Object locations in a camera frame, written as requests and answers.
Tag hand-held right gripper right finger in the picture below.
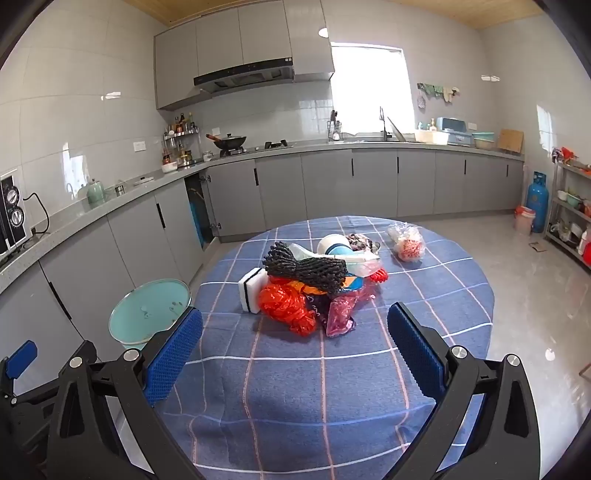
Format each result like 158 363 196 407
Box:
387 302 543 480

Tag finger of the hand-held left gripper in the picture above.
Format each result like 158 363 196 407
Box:
4 340 38 380

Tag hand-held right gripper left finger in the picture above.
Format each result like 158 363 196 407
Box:
46 307 205 480

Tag teal cartoon trash bin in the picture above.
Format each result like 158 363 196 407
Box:
108 277 192 352

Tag pink snack wrapper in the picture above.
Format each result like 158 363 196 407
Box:
323 293 365 337

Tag white printed plastic bag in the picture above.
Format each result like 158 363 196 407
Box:
286 244 385 278

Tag white cleaning sponge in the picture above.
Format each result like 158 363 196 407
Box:
238 268 271 315

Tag clear red-printed plastic bag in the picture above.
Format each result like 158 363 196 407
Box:
387 222 426 264

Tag purple snack wrapper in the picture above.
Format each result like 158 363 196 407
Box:
305 293 331 324

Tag red plastic bag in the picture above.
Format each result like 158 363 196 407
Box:
259 279 319 337

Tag white blue paper cup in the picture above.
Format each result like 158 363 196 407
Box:
318 233 354 256

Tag black foam net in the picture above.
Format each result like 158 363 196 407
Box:
262 241 351 294

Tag blue plaid tablecloth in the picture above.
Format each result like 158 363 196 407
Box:
152 216 496 480

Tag countertop oven with knobs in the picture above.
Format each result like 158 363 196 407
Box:
0 168 33 257

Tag grey speckled kitchen countertop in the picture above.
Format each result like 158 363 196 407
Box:
0 138 526 296

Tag pink waste bin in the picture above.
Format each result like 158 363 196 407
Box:
515 205 536 236

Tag pale green kettle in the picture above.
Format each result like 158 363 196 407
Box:
85 179 108 205

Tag grey base cabinets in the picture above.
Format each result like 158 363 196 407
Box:
0 150 526 416

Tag blue gas cylinder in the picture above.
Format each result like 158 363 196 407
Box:
529 171 550 234

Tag metal shelf rack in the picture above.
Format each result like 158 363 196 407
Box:
544 148 591 268

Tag metal spice rack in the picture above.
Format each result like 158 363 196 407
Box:
161 113 199 167

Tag black wok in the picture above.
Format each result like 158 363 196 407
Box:
205 133 247 152

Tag blue storage box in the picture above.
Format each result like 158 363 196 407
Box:
436 117 474 147

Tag gas stove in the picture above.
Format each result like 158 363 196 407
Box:
217 141 294 158

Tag wooden cutting board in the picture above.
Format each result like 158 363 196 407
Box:
497 128 525 154

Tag group of seasoning bottles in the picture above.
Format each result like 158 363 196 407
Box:
163 113 197 164

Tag hanging cloths on hooks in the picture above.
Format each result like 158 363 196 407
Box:
417 82 460 109

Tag bright window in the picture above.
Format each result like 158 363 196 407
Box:
330 44 416 137

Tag black range hood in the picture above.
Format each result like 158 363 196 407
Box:
193 58 295 95

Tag black power cable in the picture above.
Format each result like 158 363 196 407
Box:
22 191 51 236

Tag grey wall cabinets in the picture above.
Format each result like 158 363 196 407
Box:
154 0 335 110

